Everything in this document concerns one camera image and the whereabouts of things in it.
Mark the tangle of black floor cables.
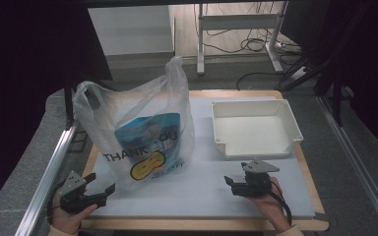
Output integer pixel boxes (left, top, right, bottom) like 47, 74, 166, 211
193, 2, 304, 65

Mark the white plastic tray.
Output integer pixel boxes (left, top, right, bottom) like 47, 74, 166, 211
211, 98, 304, 159

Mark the clear plastic shopping bag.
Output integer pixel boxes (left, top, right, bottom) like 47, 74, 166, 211
72, 55, 196, 192

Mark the white cabinet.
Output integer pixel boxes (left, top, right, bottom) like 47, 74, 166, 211
88, 4, 175, 57

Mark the black tripod stand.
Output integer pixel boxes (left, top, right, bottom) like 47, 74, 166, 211
280, 55, 346, 127

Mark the silver aluminium rail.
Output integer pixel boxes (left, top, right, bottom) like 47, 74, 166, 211
14, 122, 80, 236
318, 94, 378, 235

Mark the light grey table mat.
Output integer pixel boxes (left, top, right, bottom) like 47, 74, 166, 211
88, 96, 316, 219

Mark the person's left hand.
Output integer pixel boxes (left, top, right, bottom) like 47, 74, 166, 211
50, 196, 98, 232

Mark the person's right hand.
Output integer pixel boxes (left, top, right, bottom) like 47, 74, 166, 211
247, 176, 291, 233

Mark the white power strip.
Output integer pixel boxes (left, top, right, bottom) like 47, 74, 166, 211
289, 65, 309, 82

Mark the right hand-held gripper cable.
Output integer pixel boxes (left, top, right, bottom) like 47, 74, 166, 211
267, 180, 293, 226

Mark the black floor cable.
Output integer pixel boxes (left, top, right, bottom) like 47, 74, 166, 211
235, 71, 284, 91

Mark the dark curtain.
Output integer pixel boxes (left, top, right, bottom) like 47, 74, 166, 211
0, 0, 113, 217
282, 0, 378, 161

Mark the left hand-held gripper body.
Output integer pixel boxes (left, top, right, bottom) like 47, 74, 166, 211
58, 170, 107, 214

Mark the white metal desk frame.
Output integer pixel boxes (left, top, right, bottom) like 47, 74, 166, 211
196, 1, 288, 76

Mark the black metal stand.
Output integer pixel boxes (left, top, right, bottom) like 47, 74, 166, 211
62, 78, 80, 131

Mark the wooden table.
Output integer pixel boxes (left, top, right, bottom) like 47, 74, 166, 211
80, 89, 330, 232

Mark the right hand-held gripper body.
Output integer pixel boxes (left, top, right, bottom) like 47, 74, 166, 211
232, 158, 281, 198

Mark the black square floor frame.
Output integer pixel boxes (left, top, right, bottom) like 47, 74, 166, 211
68, 130, 90, 153

